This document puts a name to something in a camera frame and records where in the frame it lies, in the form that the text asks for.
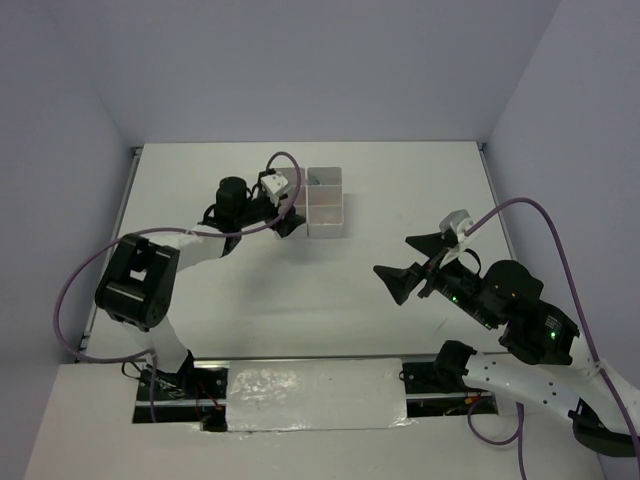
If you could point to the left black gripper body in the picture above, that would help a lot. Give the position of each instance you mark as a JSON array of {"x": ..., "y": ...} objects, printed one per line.
[{"x": 261, "y": 209}]

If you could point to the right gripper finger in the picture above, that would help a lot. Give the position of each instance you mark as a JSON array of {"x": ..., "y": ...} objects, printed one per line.
[
  {"x": 434, "y": 246},
  {"x": 400, "y": 282}
]

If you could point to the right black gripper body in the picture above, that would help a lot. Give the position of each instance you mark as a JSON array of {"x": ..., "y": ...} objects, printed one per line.
[{"x": 451, "y": 279}]

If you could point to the clear tape roll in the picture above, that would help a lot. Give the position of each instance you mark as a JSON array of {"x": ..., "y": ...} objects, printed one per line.
[{"x": 331, "y": 215}]

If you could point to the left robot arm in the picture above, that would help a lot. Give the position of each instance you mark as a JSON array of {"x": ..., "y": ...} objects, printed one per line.
[{"x": 136, "y": 289}]

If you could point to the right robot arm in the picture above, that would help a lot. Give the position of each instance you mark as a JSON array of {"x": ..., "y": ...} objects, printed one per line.
[{"x": 557, "y": 373}]

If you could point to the right white organizer tray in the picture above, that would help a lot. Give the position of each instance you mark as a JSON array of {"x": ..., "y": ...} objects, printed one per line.
[{"x": 329, "y": 195}]

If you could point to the silver foil cover plate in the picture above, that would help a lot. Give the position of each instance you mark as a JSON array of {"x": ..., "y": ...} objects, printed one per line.
[{"x": 315, "y": 395}]

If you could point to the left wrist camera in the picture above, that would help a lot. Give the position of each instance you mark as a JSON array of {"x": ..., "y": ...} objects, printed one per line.
[{"x": 275, "y": 185}]

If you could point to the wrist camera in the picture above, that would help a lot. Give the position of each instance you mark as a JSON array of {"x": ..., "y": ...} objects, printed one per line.
[
  {"x": 457, "y": 223},
  {"x": 275, "y": 185}
]

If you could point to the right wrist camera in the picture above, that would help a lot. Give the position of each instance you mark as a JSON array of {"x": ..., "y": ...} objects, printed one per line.
[{"x": 457, "y": 223}]

